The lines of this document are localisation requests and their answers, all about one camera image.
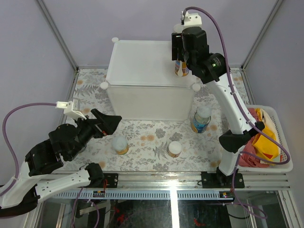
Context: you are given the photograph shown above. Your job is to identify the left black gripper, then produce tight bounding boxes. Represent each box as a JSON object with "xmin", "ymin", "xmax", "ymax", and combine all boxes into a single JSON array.
[{"xmin": 69, "ymin": 109, "xmax": 124, "ymax": 161}]

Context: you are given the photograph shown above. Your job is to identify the tall can with spoon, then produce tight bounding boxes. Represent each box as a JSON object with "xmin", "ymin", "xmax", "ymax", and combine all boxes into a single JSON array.
[{"xmin": 174, "ymin": 60, "xmax": 189, "ymax": 77}]

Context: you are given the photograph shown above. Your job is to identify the white plastic cube cabinet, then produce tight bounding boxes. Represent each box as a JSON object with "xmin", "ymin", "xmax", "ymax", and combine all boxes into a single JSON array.
[{"xmin": 100, "ymin": 40, "xmax": 200, "ymax": 121}]

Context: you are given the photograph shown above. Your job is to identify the blue can with clear lid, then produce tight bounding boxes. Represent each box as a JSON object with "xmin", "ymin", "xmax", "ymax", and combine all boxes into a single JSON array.
[{"xmin": 191, "ymin": 106, "xmax": 211, "ymax": 133}]

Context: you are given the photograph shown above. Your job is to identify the short orange can white lid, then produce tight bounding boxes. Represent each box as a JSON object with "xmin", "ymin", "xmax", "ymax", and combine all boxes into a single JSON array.
[{"xmin": 168, "ymin": 141, "xmax": 182, "ymax": 158}]

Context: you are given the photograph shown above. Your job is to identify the orange tall can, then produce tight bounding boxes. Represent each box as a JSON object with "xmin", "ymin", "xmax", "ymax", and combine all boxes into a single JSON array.
[{"xmin": 173, "ymin": 24, "xmax": 184, "ymax": 33}]

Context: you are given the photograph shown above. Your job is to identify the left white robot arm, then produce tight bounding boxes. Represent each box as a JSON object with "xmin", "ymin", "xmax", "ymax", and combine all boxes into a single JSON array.
[{"xmin": 0, "ymin": 109, "xmax": 122, "ymax": 217}]

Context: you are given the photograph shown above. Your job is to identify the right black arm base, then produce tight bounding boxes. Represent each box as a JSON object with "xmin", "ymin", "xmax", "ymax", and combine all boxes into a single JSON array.
[{"xmin": 198, "ymin": 168, "xmax": 245, "ymax": 189}]

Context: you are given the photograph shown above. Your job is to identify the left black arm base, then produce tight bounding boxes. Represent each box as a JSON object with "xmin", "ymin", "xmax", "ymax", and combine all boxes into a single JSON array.
[{"xmin": 85, "ymin": 163, "xmax": 118, "ymax": 188}]

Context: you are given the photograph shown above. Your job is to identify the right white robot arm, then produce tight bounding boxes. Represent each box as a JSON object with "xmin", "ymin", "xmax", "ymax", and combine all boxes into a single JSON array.
[{"xmin": 171, "ymin": 27, "xmax": 265, "ymax": 188}]

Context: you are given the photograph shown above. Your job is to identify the wide orange can white lid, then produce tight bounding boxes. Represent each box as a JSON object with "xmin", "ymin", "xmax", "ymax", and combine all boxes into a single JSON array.
[{"xmin": 112, "ymin": 135, "xmax": 129, "ymax": 155}]

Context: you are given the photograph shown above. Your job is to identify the yellow cloth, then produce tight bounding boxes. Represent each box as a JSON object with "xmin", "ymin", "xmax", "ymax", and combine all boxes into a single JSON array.
[{"xmin": 252, "ymin": 108, "xmax": 281, "ymax": 162}]

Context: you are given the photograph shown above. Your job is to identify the red cloth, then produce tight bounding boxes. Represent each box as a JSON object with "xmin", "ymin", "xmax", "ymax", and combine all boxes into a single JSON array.
[{"xmin": 239, "ymin": 108, "xmax": 261, "ymax": 168}]

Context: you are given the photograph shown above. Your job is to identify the white laundry basket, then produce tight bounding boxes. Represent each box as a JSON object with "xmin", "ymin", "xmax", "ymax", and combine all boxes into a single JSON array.
[{"xmin": 238, "ymin": 104, "xmax": 293, "ymax": 173}]

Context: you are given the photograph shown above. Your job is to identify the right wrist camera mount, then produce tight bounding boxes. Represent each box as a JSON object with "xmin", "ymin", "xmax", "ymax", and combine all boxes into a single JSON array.
[{"xmin": 181, "ymin": 10, "xmax": 202, "ymax": 28}]

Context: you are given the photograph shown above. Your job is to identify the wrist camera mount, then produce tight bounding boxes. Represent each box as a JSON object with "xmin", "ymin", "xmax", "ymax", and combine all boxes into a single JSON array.
[
  {"xmin": 181, "ymin": 10, "xmax": 202, "ymax": 28},
  {"xmin": 56, "ymin": 98, "xmax": 87, "ymax": 120}
]

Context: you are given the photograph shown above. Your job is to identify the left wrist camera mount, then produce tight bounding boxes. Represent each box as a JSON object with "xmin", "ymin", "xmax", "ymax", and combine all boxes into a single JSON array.
[{"xmin": 56, "ymin": 98, "xmax": 87, "ymax": 120}]

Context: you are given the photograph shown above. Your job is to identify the white slotted cable duct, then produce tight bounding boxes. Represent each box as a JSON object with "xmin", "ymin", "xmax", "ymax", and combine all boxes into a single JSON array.
[{"xmin": 54, "ymin": 190, "xmax": 234, "ymax": 200}]

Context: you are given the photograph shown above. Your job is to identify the aluminium rail frame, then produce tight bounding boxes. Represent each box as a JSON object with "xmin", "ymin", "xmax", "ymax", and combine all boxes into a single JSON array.
[{"xmin": 35, "ymin": 171, "xmax": 291, "ymax": 190}]

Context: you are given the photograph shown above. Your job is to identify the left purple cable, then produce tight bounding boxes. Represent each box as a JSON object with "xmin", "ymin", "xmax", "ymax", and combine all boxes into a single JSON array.
[{"xmin": 0, "ymin": 102, "xmax": 100, "ymax": 228}]

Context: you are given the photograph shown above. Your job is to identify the purple cable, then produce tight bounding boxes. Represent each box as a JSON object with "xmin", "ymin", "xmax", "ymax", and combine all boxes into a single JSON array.
[
  {"xmin": 184, "ymin": 6, "xmax": 291, "ymax": 219},
  {"xmin": 0, "ymin": 102, "xmax": 100, "ymax": 228}
]

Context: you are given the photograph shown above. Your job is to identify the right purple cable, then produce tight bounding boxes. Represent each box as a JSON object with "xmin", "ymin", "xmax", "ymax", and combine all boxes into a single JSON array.
[{"xmin": 184, "ymin": 6, "xmax": 291, "ymax": 219}]

